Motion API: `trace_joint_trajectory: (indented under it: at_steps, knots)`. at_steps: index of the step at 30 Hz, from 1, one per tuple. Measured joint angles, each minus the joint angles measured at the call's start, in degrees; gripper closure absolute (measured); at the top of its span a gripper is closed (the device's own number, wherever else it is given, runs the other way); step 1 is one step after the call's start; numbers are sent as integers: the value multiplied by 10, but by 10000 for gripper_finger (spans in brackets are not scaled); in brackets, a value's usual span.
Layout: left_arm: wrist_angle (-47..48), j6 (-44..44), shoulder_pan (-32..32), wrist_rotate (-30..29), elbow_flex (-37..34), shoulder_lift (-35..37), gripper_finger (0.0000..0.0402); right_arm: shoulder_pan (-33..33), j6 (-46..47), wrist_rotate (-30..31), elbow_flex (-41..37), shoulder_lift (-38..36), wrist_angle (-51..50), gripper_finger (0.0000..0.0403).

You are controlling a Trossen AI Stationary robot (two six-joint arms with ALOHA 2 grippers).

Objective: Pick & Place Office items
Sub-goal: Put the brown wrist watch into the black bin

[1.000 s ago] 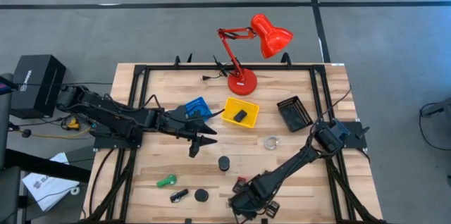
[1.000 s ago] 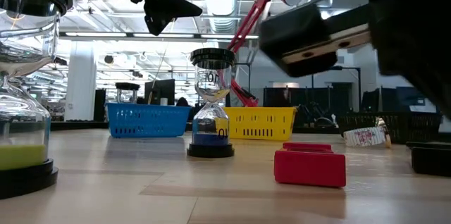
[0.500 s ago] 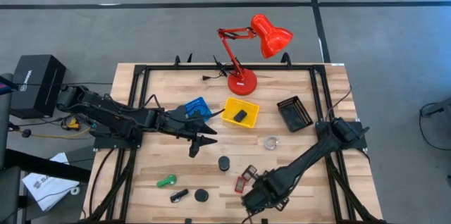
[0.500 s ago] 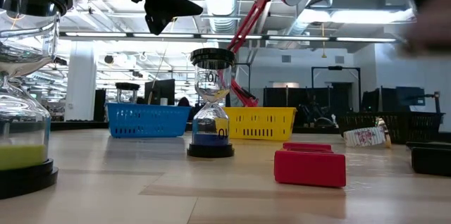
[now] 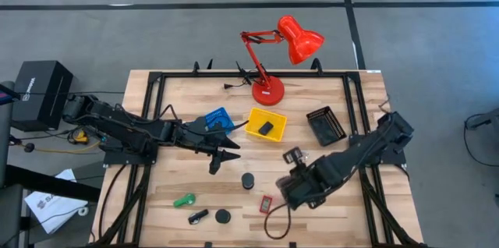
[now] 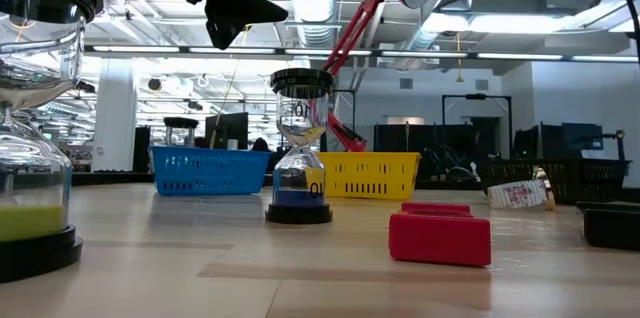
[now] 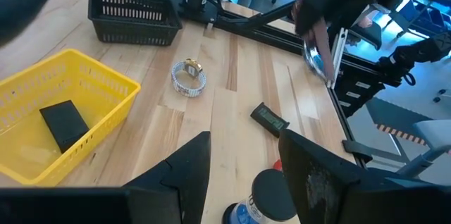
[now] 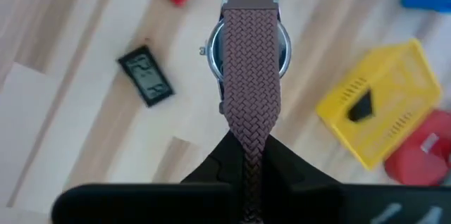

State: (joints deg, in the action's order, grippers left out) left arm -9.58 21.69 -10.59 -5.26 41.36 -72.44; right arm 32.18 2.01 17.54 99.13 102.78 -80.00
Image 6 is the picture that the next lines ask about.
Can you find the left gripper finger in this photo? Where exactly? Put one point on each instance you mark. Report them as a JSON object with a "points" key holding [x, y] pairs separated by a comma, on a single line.
{"points": [[240, 13]]}

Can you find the blue sand hourglass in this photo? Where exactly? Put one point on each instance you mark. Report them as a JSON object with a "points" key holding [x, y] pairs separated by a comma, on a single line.
{"points": [[299, 208]]}

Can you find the small red rectangular device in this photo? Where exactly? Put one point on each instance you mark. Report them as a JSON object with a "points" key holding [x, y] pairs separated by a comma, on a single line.
{"points": [[440, 240]]}

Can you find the green sand hourglass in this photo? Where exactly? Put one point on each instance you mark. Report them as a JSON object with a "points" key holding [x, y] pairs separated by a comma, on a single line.
{"points": [[35, 253]]}

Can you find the small black rectangular device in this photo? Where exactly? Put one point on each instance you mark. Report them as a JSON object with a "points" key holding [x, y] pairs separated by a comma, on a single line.
{"points": [[612, 230]]}

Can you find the red desk lamp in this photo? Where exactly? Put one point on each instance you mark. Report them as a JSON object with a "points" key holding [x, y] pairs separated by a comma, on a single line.
{"points": [[350, 33]]}

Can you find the black computer monitor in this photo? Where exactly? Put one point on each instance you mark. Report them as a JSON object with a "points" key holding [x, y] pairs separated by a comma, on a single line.
{"points": [[227, 130]]}

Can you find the white building column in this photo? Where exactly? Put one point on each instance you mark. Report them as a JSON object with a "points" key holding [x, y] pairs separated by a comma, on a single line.
{"points": [[115, 118]]}

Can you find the blue plastic basket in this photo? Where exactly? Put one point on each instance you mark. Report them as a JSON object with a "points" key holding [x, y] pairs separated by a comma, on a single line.
{"points": [[210, 173]]}

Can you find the tall black cabinet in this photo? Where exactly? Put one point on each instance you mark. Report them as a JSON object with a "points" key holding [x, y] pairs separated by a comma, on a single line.
{"points": [[141, 150]]}

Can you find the black room partition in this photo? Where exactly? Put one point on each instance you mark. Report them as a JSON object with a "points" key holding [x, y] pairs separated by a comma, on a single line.
{"points": [[395, 138]]}

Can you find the yellow plastic basket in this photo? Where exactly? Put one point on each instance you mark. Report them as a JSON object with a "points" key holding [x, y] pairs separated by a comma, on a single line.
{"points": [[370, 173]]}

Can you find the blue screen monitor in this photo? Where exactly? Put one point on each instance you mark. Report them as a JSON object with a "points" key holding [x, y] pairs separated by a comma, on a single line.
{"points": [[582, 135]]}

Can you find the black plastic basket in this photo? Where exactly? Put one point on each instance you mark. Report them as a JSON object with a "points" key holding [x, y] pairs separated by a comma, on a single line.
{"points": [[575, 178]]}

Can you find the silver ribbed ventilation duct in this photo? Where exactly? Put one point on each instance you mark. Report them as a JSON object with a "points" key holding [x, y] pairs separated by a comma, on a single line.
{"points": [[315, 18]]}

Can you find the black aluminium table frame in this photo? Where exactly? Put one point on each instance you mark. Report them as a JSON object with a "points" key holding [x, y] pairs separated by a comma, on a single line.
{"points": [[115, 178]]}

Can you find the black metal stand frame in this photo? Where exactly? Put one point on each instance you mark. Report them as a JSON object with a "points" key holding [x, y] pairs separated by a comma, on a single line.
{"points": [[475, 96]]}

